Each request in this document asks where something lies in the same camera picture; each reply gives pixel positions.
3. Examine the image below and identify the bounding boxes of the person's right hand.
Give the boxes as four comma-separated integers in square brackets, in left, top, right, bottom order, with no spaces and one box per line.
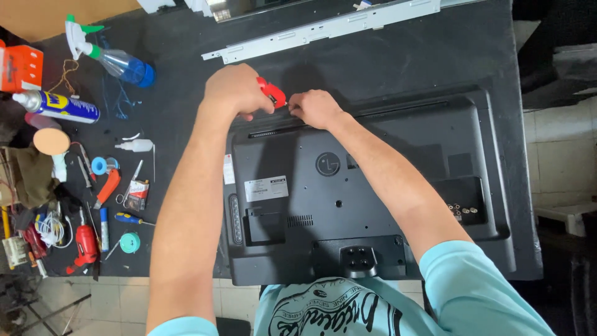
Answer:
[288,89,346,131]

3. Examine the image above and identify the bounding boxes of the person's left hand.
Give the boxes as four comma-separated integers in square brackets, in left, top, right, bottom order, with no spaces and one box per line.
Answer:
[204,63,276,122]

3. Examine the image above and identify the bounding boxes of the red hand tool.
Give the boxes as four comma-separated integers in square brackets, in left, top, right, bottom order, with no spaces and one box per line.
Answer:
[256,76,288,109]

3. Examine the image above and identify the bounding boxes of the glossy display panel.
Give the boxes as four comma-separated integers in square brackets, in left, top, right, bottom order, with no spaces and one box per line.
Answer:
[205,0,322,23]

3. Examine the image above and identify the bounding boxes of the black flat screen television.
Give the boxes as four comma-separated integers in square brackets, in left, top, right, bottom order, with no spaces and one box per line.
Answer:
[223,86,518,287]

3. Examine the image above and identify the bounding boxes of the small white dropper bottle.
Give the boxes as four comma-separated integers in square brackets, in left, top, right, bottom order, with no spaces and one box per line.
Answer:
[115,138,155,153]

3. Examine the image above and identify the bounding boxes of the clear spray bottle blue liquid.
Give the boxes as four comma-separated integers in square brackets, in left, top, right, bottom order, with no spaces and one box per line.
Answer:
[64,14,156,89]

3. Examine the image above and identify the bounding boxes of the red white cigarette pack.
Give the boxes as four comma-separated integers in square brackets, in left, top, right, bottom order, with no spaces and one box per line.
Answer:
[127,180,150,212]

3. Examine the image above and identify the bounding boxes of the metal scissors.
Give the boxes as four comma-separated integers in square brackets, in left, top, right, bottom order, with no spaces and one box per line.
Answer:
[116,160,144,209]

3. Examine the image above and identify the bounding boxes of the blue solder spool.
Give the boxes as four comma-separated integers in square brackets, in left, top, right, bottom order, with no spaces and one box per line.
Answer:
[91,156,120,177]

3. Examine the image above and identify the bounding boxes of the teal round spool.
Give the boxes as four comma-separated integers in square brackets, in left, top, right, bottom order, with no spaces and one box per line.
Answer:
[119,232,141,255]

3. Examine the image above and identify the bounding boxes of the blue yellow lubricant spray can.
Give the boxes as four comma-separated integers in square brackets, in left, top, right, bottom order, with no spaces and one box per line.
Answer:
[12,90,101,125]

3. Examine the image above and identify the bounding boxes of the blue white marker pen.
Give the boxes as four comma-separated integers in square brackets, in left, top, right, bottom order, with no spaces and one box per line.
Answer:
[99,207,110,254]

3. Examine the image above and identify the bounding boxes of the round beige sponge pad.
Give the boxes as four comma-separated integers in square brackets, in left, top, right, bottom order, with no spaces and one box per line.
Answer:
[33,128,71,156]

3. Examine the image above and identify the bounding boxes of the tan wooden board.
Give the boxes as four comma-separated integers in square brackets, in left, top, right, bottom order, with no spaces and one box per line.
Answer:
[0,0,142,44]

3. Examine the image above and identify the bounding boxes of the red electric drill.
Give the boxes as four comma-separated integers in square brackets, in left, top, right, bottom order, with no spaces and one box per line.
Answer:
[65,208,99,276]

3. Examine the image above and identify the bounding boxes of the olive green cloth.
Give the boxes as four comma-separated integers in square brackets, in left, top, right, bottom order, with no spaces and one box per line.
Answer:
[4,147,60,209]

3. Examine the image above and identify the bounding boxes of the orange cardboard box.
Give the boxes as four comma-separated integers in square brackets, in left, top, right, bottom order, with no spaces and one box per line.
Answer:
[0,40,44,93]

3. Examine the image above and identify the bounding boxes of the light teal printed shirt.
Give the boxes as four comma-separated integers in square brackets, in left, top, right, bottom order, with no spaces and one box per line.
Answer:
[147,240,557,336]

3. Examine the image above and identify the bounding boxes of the dark cabinet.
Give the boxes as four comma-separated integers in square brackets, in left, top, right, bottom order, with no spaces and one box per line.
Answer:
[512,0,597,111]

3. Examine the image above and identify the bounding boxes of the white plastic stool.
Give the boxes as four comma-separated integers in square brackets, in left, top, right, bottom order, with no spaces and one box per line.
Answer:
[534,202,597,238]

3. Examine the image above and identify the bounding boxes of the black metal stand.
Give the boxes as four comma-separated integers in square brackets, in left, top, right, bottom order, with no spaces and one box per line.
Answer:
[0,275,92,336]

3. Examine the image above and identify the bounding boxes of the long grey metal bracket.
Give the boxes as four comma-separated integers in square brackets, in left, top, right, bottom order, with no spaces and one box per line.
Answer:
[201,0,442,65]

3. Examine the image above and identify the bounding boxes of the orange handled cutter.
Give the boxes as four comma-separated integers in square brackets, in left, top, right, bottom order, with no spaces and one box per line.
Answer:
[93,169,122,210]

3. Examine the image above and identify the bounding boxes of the blue yellow handled screwdriver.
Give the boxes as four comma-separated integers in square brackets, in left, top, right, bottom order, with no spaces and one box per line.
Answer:
[115,212,156,228]

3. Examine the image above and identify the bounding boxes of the red handled thin screwdriver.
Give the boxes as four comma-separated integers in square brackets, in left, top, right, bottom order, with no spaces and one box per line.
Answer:
[70,142,97,183]

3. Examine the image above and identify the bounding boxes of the loose copper wire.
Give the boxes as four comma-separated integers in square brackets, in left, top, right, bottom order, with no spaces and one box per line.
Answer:
[48,59,80,97]

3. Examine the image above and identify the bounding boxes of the coiled white cable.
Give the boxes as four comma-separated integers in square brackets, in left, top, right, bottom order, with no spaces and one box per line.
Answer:
[35,211,74,249]

